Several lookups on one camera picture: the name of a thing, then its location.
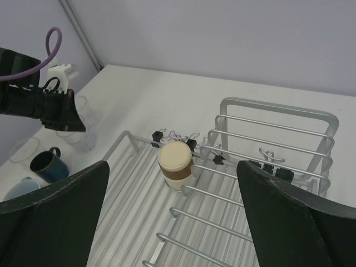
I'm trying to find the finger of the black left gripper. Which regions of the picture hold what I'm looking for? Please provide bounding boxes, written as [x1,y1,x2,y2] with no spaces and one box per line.
[65,98,86,132]

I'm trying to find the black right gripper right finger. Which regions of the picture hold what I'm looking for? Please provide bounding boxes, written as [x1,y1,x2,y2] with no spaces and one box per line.
[236,161,355,266]

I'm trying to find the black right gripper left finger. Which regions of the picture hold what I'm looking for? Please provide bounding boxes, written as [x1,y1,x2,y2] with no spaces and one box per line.
[1,161,110,266]

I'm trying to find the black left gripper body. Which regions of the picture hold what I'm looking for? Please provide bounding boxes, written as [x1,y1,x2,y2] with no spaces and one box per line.
[40,89,75,131]

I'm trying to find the clear plastic tumbler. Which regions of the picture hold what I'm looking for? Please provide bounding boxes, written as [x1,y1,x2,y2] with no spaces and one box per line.
[56,96,98,153]
[9,137,42,165]

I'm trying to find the light blue ceramic mug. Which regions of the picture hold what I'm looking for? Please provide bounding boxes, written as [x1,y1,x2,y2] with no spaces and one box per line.
[3,177,42,201]

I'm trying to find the cream steel cup brown band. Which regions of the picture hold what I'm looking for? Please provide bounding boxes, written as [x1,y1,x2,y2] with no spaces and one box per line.
[158,141,195,191]

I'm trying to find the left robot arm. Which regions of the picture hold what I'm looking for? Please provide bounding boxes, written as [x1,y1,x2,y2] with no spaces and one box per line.
[1,71,86,132]

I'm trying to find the silver upright plate rack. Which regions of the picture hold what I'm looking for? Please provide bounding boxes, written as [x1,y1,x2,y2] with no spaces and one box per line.
[142,97,339,266]

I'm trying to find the silver flat dish rack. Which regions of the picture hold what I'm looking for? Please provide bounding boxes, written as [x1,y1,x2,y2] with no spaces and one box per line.
[87,131,258,266]

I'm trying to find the dark blue ceramic mug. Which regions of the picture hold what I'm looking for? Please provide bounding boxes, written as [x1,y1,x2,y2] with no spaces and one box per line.
[29,147,69,184]

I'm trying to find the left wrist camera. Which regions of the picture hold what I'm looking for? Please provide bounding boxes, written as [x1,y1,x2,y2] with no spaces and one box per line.
[47,64,79,93]

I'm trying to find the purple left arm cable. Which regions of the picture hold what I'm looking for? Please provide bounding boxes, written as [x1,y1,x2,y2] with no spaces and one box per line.
[0,26,62,82]

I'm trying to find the aluminium frame post left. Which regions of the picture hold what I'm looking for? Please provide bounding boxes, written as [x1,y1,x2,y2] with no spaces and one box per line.
[58,0,105,72]

